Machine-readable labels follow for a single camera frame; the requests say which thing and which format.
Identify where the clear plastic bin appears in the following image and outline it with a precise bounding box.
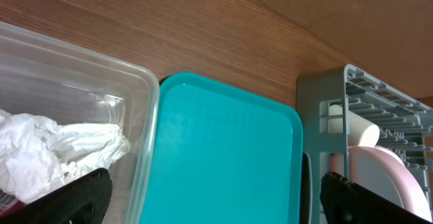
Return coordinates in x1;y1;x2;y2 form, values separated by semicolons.
1;23;160;223

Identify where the teal plastic tray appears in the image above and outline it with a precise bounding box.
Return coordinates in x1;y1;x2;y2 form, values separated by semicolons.
140;72;303;224

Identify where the red ketchup packet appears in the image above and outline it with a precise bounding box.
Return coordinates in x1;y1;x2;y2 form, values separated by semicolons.
0;190;25;217

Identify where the white napkin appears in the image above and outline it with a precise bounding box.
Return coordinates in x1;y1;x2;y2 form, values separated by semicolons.
1;110;131;204

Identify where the pink round plate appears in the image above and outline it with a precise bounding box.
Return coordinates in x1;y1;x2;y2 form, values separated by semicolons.
329;146;432;223

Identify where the grey dishwasher rack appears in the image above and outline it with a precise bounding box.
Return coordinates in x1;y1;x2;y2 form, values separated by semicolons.
296;65;432;223

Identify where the white paper cup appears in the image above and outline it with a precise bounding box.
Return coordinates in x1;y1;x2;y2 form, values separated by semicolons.
328;104;380;148

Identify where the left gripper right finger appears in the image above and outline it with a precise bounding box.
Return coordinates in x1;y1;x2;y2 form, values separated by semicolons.
320;172;429;224

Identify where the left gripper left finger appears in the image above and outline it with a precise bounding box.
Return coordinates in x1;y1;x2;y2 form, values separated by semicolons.
1;168;112;224

